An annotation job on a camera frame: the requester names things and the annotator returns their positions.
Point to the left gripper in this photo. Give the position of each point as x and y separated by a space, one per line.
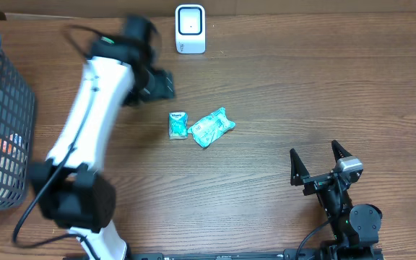
162 87

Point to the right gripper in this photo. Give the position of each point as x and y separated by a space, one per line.
300 172

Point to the teal Kleenex tissue pack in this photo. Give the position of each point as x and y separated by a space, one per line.
177 125

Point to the teal wet wipes pack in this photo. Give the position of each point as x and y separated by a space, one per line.
211 127

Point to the orange Kleenex tissue pack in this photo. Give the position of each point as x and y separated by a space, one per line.
10 148

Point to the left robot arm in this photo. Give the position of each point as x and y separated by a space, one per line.
119 70

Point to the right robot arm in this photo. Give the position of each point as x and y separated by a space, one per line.
355 227

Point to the white barcode scanner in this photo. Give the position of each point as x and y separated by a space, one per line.
190 29

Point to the dark grey mesh basket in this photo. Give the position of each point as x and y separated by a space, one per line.
18 106

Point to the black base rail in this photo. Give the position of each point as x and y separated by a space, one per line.
222 255

